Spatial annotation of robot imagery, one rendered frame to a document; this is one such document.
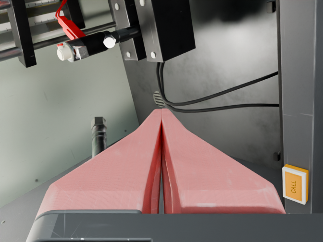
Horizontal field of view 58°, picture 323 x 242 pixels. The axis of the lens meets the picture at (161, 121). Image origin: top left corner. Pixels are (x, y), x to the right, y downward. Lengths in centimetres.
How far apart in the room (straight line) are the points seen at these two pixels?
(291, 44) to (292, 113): 9
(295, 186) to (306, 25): 21
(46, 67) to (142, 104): 27
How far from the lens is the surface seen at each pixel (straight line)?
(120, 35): 46
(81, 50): 38
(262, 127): 58
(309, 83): 37
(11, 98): 69
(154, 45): 46
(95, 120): 41
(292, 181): 43
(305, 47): 36
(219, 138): 66
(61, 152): 76
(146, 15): 46
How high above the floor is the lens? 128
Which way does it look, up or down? 35 degrees down
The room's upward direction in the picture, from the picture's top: 120 degrees counter-clockwise
